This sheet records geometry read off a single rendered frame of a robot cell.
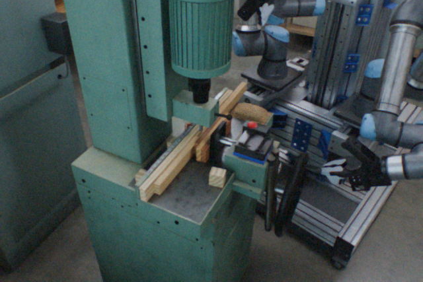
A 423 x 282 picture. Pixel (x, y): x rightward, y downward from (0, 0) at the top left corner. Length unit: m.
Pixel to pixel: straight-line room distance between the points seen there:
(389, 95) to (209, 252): 0.75
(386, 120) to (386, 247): 1.24
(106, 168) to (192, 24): 0.64
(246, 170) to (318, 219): 0.91
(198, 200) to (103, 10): 0.60
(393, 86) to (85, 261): 1.65
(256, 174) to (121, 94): 0.48
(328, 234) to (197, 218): 1.05
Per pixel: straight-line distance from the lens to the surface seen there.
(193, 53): 1.04
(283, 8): 1.42
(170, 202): 1.12
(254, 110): 1.42
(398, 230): 2.45
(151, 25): 1.10
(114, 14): 1.11
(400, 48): 1.26
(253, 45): 1.76
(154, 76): 1.17
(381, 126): 1.21
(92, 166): 1.42
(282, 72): 1.86
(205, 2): 0.98
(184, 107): 1.21
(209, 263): 1.37
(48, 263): 2.21
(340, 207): 2.14
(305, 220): 2.04
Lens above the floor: 1.73
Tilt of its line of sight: 36 degrees down
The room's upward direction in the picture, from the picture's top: 2 degrees clockwise
